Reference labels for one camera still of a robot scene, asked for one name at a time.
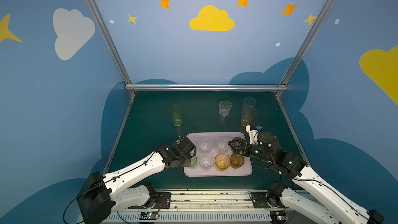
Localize dimpled amber glass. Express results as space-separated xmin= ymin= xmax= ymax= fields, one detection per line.
xmin=229 ymin=137 xmax=247 ymax=155
xmin=230 ymin=153 xmax=245 ymax=169

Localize small green transparent glass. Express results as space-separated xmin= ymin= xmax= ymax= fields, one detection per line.
xmin=187 ymin=155 xmax=198 ymax=168

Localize clear faceted glass three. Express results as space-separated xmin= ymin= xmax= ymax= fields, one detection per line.
xmin=216 ymin=139 xmax=230 ymax=153

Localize short yellow transparent glass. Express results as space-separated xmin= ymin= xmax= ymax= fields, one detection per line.
xmin=215 ymin=153 xmax=231 ymax=171

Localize clear faceted glass two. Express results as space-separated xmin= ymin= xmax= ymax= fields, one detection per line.
xmin=199 ymin=139 xmax=213 ymax=153

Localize clear faceted glass one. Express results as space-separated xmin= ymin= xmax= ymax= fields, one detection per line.
xmin=199 ymin=153 xmax=215 ymax=172

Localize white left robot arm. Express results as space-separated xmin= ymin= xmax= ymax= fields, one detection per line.
xmin=76 ymin=137 xmax=197 ymax=224

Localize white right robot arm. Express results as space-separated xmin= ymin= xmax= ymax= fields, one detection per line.
xmin=228 ymin=132 xmax=384 ymax=224

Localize white plastic tray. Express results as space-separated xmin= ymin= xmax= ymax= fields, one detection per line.
xmin=184 ymin=132 xmax=252 ymax=177

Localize tall yellow transparent glass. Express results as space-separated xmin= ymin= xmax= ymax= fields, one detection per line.
xmin=240 ymin=105 xmax=257 ymax=127

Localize tall green transparent glass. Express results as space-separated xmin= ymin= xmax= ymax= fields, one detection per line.
xmin=172 ymin=105 xmax=182 ymax=127

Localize clear faceted glass four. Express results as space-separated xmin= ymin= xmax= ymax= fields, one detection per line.
xmin=219 ymin=101 xmax=232 ymax=117

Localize tall frosted blue glass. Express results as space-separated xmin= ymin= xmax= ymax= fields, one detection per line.
xmin=242 ymin=96 xmax=257 ymax=110

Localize right green circuit board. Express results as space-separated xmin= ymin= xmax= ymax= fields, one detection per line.
xmin=270 ymin=212 xmax=287 ymax=224

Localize green circuit board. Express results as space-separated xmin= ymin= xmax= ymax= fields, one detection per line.
xmin=140 ymin=212 xmax=159 ymax=220
xmin=270 ymin=212 xmax=287 ymax=224

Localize left green circuit board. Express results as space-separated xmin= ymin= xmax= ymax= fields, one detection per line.
xmin=140 ymin=212 xmax=159 ymax=220

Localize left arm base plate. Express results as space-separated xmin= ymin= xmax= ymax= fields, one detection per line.
xmin=128 ymin=192 xmax=172 ymax=209

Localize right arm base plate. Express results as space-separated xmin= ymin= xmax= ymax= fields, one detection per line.
xmin=249 ymin=192 xmax=285 ymax=208

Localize right table edge rail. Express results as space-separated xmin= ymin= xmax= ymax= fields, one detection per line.
xmin=276 ymin=96 xmax=309 ymax=164

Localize table edge rail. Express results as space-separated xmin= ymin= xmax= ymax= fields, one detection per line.
xmin=276 ymin=96 xmax=309 ymax=164
xmin=103 ymin=96 xmax=135 ymax=174

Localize white vented cable duct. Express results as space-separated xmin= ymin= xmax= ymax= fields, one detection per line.
xmin=102 ymin=211 xmax=271 ymax=224

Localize left table edge rail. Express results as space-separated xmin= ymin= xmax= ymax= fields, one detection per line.
xmin=103 ymin=96 xmax=135 ymax=174

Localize horizontal aluminium frame rail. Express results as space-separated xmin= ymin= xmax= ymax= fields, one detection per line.
xmin=125 ymin=84 xmax=288 ymax=92

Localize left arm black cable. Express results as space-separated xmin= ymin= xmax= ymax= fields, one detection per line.
xmin=63 ymin=189 xmax=88 ymax=224

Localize right aluminium frame post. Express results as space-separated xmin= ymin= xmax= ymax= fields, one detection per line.
xmin=275 ymin=0 xmax=337 ymax=98

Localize aluminium frame post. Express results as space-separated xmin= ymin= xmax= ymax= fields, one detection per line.
xmin=85 ymin=0 xmax=132 ymax=86
xmin=275 ymin=0 xmax=337 ymax=98

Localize left aluminium frame post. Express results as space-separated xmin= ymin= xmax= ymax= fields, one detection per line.
xmin=85 ymin=0 xmax=132 ymax=86

